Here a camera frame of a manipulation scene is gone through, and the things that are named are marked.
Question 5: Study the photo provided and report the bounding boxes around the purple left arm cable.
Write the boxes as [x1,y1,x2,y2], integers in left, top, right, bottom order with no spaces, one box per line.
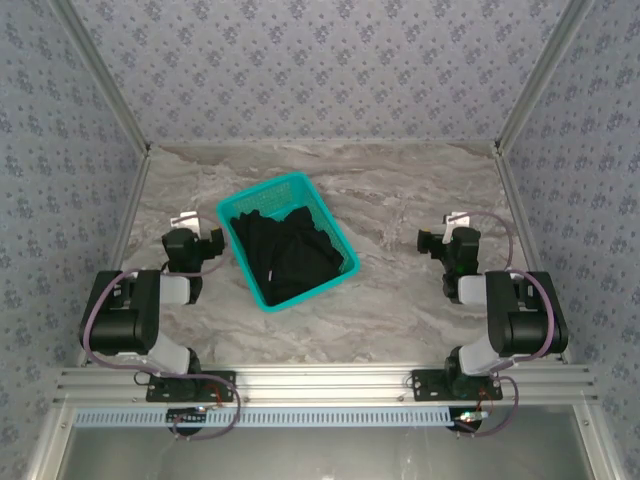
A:
[81,213,243,443]

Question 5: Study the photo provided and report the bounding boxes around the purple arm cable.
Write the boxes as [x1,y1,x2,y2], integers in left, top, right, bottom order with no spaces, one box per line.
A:
[81,213,243,443]
[453,211,571,440]

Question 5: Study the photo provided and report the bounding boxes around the teal plastic mesh basket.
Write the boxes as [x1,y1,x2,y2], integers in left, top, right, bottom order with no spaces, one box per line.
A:
[215,171,362,315]

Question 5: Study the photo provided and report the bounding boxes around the grey metal panel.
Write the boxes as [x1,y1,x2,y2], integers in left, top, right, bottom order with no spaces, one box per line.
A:
[64,427,596,480]

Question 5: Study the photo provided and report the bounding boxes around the black floral print t-shirt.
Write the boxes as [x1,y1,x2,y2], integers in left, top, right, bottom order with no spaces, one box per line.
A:
[228,206,347,307]

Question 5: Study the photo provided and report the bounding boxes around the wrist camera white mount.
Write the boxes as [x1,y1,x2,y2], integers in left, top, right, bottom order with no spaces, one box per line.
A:
[442,211,472,237]
[168,211,202,232]

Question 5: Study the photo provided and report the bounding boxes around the small black controller board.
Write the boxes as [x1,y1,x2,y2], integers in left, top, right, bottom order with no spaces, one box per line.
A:
[447,407,490,435]
[166,407,209,431]

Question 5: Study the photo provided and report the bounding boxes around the aluminium corner post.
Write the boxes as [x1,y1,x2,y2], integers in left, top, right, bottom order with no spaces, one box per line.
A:
[492,0,599,157]
[49,0,154,157]

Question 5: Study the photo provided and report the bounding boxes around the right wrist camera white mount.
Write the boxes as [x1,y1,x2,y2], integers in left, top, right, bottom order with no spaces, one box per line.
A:
[442,211,472,237]

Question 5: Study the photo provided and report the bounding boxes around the white slotted cable duct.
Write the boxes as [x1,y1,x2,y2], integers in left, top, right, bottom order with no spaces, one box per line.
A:
[71,405,457,430]

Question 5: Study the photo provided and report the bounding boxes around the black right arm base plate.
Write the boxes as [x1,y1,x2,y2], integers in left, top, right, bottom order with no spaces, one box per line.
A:
[410,368,504,403]

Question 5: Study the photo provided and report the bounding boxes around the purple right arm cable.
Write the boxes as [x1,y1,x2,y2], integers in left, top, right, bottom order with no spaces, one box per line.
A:
[453,211,571,440]

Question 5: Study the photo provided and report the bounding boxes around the aluminium table side rail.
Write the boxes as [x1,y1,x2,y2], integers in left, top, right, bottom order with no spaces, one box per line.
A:
[74,149,154,369]
[493,149,574,366]

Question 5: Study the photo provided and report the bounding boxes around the aluminium frame bar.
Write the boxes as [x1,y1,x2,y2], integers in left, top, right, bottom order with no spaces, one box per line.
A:
[571,403,619,480]
[24,404,76,480]

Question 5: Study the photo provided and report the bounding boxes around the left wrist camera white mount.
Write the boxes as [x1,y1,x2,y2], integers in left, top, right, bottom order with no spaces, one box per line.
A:
[168,211,202,232]

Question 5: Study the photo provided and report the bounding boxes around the wide aluminium frame rail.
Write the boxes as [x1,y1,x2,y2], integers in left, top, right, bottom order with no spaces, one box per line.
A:
[53,363,600,407]

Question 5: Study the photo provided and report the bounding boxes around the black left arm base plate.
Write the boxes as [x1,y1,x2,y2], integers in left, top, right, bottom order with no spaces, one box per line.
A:
[145,369,237,403]

